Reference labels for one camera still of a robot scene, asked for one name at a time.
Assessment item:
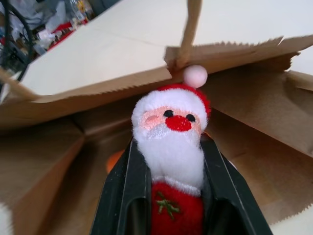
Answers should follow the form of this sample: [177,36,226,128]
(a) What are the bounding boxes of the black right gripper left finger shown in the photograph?
[89,137,153,235]

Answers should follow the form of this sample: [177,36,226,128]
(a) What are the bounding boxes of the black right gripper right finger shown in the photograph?
[199,137,273,235]

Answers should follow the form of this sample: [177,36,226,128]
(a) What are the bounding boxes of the Santa Claus plush toy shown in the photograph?
[132,65,211,235]

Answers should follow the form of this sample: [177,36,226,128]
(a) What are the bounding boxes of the orange plush toy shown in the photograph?
[105,151,123,175]

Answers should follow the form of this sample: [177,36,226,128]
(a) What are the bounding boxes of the brown paper bag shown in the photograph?
[0,0,313,235]

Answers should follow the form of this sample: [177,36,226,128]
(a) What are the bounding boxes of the cluttered background shelf items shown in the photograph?
[0,0,115,81]

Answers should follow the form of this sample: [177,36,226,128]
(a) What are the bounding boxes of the black cable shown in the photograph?
[0,0,34,71]

